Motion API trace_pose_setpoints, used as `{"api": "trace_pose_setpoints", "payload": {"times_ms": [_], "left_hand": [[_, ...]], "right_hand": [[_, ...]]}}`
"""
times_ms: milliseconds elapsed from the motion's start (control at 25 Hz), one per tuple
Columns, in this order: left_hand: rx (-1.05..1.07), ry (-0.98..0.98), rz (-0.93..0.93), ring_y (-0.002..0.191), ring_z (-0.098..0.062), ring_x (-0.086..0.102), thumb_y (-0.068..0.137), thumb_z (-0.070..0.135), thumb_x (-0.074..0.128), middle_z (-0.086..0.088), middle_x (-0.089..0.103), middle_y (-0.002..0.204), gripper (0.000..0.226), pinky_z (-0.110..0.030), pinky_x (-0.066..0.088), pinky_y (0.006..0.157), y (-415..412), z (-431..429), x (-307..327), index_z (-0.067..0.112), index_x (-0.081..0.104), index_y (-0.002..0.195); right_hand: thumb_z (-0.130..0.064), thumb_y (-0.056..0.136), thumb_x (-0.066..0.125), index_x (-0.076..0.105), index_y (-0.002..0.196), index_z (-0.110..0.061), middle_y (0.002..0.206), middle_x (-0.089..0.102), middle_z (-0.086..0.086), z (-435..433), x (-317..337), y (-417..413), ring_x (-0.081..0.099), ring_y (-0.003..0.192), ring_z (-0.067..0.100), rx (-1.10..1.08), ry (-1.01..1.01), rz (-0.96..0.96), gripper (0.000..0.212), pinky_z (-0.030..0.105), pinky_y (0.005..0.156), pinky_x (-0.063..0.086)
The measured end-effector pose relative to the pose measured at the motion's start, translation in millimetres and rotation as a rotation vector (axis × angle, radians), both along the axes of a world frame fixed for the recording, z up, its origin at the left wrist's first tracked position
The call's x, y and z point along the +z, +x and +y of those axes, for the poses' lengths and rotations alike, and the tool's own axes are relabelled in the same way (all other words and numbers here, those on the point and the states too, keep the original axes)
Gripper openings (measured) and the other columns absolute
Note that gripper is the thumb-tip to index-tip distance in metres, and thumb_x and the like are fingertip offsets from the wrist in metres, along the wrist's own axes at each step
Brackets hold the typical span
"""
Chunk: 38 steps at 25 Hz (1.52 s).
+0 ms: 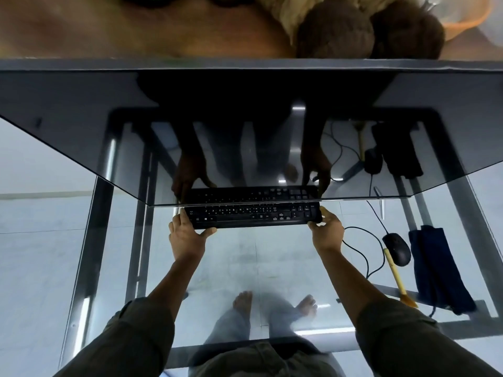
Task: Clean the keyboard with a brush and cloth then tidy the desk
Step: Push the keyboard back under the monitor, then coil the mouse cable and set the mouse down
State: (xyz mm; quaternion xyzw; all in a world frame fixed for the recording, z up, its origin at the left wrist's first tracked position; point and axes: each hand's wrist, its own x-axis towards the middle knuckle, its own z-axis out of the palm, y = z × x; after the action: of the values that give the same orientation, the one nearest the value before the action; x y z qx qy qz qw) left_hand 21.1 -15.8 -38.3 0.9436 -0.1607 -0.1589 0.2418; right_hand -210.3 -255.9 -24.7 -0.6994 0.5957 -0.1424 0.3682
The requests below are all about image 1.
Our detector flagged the black monitor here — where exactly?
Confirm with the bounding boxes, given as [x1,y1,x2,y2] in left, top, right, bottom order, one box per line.
[0,58,503,208]

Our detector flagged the orange bowl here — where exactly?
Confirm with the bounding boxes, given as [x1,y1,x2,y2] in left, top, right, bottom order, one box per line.
[422,0,494,42]

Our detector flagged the person's left forearm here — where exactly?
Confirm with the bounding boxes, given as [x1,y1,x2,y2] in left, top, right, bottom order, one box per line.
[147,254,205,323]

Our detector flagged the black mouse cable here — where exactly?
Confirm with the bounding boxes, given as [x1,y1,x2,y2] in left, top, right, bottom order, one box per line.
[366,199,390,235]

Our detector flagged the brown plush toy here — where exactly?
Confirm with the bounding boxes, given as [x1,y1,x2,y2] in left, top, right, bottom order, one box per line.
[251,0,445,60]

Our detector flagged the black keyboard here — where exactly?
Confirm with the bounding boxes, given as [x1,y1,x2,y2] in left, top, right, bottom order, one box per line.
[183,201,324,230]

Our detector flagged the glass desk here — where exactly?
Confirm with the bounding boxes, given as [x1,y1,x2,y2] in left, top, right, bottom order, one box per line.
[59,160,503,370]

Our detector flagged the person's legs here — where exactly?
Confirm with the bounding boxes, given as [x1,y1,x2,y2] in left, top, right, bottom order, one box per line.
[188,290,346,377]

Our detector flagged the yellow handled brush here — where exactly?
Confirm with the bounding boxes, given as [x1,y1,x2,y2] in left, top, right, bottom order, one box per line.
[383,248,419,309]

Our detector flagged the person's right forearm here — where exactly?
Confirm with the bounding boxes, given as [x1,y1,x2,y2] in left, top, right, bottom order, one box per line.
[316,247,390,330]

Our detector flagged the black computer mouse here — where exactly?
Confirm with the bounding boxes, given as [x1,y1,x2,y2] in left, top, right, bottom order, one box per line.
[381,232,412,268]

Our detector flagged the black keyboard cable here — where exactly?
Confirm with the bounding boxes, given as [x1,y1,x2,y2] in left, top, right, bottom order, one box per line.
[342,226,438,319]

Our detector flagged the brown wooden cabinet top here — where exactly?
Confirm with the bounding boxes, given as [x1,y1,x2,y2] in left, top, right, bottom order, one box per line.
[0,0,503,61]

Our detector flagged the person's left hand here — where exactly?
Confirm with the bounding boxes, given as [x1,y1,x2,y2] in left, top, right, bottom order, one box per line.
[168,207,217,263]

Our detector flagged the dark blue cloth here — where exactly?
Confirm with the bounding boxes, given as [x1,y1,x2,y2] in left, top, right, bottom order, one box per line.
[408,225,478,315]

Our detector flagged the person's right hand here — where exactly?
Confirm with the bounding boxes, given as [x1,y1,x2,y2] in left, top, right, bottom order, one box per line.
[307,206,346,254]

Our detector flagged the clear plastic container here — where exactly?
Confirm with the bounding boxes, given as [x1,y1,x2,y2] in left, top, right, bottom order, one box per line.
[477,0,503,40]

